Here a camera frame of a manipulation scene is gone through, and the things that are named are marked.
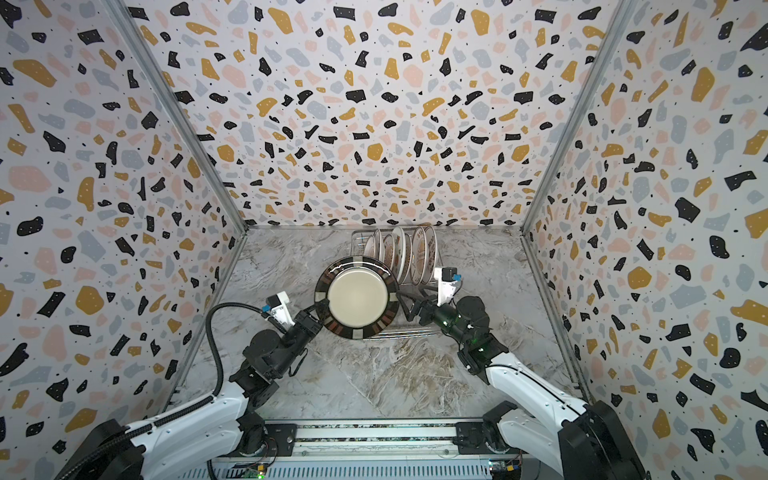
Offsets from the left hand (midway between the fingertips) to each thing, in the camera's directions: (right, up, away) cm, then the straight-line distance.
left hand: (328, 297), depth 74 cm
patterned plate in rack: (+24, +11, +31) cm, 41 cm away
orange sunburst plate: (+7, +13, +30) cm, 33 cm away
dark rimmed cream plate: (+8, -1, +7) cm, 11 cm away
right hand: (+19, +2, 0) cm, 19 cm away
